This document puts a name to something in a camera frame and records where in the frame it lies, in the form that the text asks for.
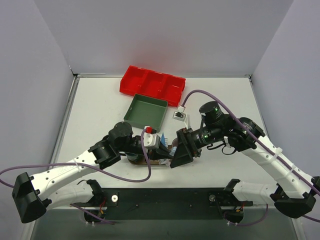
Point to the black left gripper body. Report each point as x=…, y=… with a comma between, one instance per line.
x=155, y=152

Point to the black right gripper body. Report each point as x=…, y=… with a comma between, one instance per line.
x=186, y=143

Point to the dark green mug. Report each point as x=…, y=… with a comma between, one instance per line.
x=134, y=157

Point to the lilac enamel mug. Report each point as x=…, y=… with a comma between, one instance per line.
x=175, y=143

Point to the blue toothpaste tube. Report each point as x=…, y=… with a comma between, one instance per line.
x=164, y=140

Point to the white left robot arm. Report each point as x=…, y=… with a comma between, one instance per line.
x=36, y=194

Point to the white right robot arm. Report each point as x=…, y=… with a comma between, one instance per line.
x=294, y=192

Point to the wooden oval tray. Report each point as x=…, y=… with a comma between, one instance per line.
x=140, y=161

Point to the green metal box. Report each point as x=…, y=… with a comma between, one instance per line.
x=146, y=111

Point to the red plastic organizer bin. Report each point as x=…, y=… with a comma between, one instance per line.
x=152, y=84

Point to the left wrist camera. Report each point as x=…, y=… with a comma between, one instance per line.
x=151, y=139

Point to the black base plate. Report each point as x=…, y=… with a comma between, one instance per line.
x=165, y=203

